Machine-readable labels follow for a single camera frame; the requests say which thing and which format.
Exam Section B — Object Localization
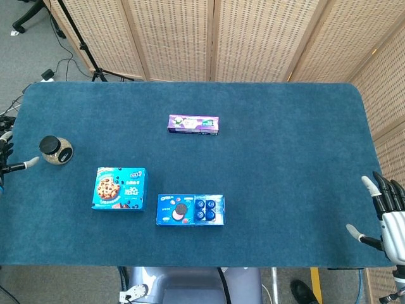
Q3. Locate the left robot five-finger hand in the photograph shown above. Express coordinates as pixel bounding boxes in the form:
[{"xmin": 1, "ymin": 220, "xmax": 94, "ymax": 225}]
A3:
[{"xmin": 0, "ymin": 129, "xmax": 41, "ymax": 187}]

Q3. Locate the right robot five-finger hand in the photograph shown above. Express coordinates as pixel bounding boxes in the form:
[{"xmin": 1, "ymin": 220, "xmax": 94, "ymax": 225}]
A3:
[{"xmin": 346, "ymin": 171, "xmax": 405, "ymax": 270}]

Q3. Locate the small grain jar black lid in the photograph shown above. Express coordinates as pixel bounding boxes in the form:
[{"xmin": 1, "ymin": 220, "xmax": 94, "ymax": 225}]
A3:
[{"xmin": 39, "ymin": 135, "xmax": 74, "ymax": 166}]

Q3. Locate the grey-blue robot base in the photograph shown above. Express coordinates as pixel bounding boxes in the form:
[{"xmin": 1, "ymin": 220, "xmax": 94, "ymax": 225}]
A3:
[{"xmin": 128, "ymin": 266, "xmax": 263, "ymax": 304}]

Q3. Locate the black floor equipment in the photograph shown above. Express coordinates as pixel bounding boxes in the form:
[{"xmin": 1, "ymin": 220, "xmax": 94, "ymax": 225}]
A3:
[{"xmin": 0, "ymin": 115, "xmax": 16, "ymax": 132}]

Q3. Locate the blue chocolate chip cookie box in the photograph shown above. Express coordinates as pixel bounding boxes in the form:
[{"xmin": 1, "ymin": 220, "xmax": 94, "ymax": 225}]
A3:
[{"xmin": 91, "ymin": 167, "xmax": 147, "ymax": 212}]

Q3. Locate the black leather shoe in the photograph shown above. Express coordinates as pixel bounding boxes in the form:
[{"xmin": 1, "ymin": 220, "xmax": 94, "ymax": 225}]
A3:
[{"xmin": 290, "ymin": 279, "xmax": 318, "ymax": 304}]

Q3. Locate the black tripod stand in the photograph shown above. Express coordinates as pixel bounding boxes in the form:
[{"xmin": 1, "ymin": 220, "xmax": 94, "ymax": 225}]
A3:
[{"xmin": 56, "ymin": 0, "xmax": 135, "ymax": 82}]

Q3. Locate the metal table leg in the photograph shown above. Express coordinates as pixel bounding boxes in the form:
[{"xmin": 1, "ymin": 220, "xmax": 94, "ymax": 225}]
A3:
[{"xmin": 270, "ymin": 267, "xmax": 280, "ymax": 304}]

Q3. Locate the black office chair base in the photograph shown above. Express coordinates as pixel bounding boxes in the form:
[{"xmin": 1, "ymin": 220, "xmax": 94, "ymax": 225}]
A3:
[{"xmin": 11, "ymin": 0, "xmax": 46, "ymax": 34}]

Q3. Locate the blue carpet table mat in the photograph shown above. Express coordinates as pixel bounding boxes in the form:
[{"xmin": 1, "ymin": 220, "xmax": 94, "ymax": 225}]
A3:
[{"xmin": 0, "ymin": 81, "xmax": 396, "ymax": 270}]

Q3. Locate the white round connector plate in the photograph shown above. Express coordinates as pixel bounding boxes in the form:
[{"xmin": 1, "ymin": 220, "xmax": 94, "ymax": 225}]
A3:
[{"xmin": 118, "ymin": 283, "xmax": 149, "ymax": 302}]

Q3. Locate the blue Oreo cookie box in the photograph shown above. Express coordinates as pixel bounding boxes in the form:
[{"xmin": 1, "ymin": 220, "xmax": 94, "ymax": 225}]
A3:
[{"xmin": 155, "ymin": 194, "xmax": 227, "ymax": 227}]

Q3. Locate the purple toothpaste box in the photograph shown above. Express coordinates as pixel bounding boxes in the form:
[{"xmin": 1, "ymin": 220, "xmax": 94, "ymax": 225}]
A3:
[{"xmin": 167, "ymin": 114, "xmax": 220, "ymax": 136}]

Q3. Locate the woven wicker folding screen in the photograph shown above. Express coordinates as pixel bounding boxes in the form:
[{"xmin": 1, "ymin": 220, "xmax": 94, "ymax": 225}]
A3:
[{"xmin": 49, "ymin": 0, "xmax": 405, "ymax": 304}]

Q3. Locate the blue cable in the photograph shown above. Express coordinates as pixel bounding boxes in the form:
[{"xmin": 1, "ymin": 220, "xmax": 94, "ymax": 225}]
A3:
[{"xmin": 356, "ymin": 269, "xmax": 365, "ymax": 297}]

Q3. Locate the thin black floor cable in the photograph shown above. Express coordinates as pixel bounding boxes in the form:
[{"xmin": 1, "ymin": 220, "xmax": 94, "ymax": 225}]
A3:
[{"xmin": 47, "ymin": 12, "xmax": 86, "ymax": 82}]

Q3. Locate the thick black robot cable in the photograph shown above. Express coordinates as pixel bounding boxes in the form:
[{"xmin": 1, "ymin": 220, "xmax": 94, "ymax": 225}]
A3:
[{"xmin": 216, "ymin": 267, "xmax": 233, "ymax": 304}]

